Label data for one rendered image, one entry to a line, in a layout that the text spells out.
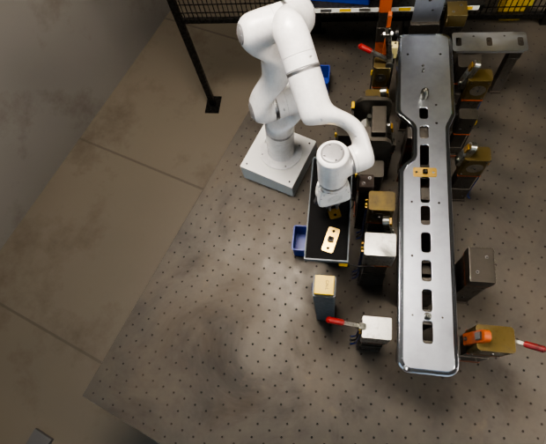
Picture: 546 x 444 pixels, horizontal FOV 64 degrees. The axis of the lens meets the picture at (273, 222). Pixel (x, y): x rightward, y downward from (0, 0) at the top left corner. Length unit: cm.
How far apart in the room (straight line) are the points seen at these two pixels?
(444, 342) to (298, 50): 99
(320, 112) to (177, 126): 214
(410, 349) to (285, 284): 60
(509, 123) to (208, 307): 157
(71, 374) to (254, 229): 148
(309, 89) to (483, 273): 84
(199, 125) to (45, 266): 136
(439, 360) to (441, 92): 103
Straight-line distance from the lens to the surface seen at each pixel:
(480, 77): 195
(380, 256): 146
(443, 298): 157
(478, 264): 159
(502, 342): 153
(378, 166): 162
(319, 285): 137
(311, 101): 116
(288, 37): 117
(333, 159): 114
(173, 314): 193
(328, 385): 179
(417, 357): 152
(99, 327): 285
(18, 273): 325
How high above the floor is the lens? 249
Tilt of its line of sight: 67 degrees down
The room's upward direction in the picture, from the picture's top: 18 degrees counter-clockwise
